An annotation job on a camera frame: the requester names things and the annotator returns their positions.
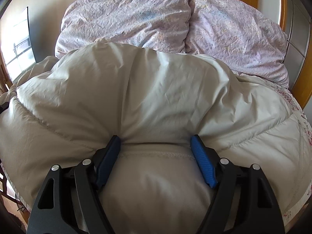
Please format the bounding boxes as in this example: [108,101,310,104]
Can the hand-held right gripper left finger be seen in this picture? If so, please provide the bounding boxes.
[26,135,122,234]

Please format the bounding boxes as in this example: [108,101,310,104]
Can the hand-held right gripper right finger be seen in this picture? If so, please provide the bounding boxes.
[190,135,285,234]

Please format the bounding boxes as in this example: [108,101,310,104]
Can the cream quilted down jacket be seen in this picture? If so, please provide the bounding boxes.
[0,41,312,234]

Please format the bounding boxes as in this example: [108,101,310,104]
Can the floral bedspread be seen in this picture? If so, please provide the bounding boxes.
[230,69,312,225]

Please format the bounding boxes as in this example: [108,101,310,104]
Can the large lilac crinkled pillow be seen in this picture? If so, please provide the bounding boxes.
[55,0,192,60]

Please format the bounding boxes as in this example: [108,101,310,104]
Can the frosted glass door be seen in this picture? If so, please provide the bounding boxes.
[284,0,312,88]

